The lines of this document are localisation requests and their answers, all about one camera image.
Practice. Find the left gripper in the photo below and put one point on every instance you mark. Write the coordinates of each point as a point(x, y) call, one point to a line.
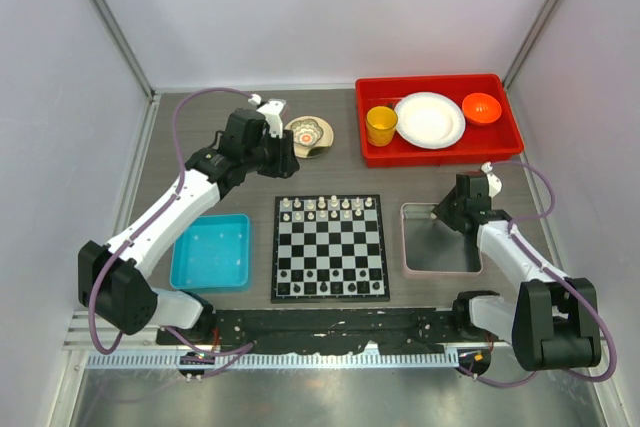
point(285, 164)

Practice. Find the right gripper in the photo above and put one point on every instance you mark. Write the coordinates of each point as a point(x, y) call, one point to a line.
point(442, 210)

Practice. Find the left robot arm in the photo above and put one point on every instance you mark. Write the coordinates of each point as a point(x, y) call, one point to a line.
point(113, 277)

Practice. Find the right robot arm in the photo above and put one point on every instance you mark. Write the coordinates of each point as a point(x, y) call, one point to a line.
point(551, 325)

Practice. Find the black white chess board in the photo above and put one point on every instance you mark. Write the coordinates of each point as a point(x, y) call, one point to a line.
point(322, 246)

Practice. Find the patterned small bowl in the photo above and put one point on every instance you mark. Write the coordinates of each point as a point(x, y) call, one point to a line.
point(306, 131)

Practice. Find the silver metal tray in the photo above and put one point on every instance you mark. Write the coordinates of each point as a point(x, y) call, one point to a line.
point(431, 249)

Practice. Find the beige saucer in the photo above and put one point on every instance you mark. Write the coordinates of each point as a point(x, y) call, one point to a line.
point(321, 146)

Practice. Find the red plastic bin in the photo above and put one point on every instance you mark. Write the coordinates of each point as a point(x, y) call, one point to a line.
point(496, 142)

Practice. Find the white paper plate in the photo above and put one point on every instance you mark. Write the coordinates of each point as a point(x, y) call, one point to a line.
point(429, 120)

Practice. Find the orange plastic bowl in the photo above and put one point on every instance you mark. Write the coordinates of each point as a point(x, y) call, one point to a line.
point(481, 109)

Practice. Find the yellow plastic cup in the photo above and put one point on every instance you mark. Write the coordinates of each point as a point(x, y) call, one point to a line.
point(380, 124)

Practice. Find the blue plastic tray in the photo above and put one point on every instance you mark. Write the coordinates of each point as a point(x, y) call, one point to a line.
point(213, 255)

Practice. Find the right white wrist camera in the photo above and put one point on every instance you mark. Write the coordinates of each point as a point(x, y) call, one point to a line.
point(494, 182)

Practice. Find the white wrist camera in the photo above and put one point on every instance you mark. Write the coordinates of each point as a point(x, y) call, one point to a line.
point(494, 182)
point(273, 111)

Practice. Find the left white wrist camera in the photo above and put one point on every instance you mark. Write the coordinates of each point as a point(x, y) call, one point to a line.
point(273, 111)

